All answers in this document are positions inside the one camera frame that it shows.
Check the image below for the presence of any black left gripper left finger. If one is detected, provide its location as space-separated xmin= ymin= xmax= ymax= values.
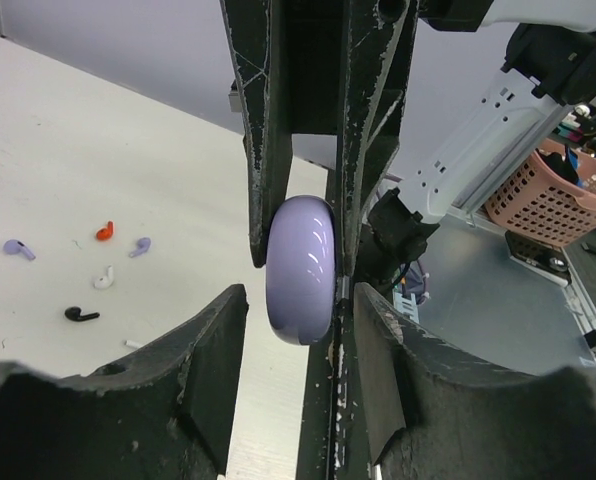
xmin=0 ymin=284 xmax=248 ymax=479

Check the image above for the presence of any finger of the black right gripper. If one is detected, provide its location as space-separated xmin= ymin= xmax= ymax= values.
xmin=221 ymin=0 xmax=293 ymax=267
xmin=335 ymin=1 xmax=419 ymax=276

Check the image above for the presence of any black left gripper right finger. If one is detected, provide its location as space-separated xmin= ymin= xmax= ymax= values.
xmin=353 ymin=283 xmax=596 ymax=479

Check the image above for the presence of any white earbud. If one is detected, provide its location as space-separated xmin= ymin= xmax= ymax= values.
xmin=93 ymin=265 xmax=115 ymax=290
xmin=124 ymin=340 xmax=141 ymax=349

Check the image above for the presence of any purple earbud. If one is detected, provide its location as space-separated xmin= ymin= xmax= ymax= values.
xmin=2 ymin=239 xmax=36 ymax=261
xmin=129 ymin=237 xmax=152 ymax=258

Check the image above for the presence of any purple earbud charging case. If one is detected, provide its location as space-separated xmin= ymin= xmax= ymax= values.
xmin=265 ymin=195 xmax=336 ymax=345

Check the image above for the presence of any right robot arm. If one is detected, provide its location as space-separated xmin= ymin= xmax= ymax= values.
xmin=221 ymin=1 xmax=596 ymax=277

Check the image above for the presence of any black earbud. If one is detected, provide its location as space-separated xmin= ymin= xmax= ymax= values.
xmin=64 ymin=306 xmax=100 ymax=323

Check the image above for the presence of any orange earbud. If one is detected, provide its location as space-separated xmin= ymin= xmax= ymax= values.
xmin=95 ymin=221 xmax=114 ymax=242

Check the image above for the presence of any pink plastic basket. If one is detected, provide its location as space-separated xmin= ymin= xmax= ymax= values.
xmin=484 ymin=138 xmax=596 ymax=247

